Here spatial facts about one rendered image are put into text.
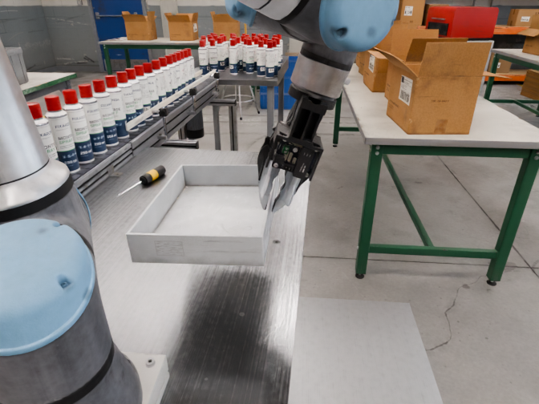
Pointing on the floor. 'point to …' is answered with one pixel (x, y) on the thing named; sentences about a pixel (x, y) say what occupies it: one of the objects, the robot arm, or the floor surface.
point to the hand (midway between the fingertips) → (270, 202)
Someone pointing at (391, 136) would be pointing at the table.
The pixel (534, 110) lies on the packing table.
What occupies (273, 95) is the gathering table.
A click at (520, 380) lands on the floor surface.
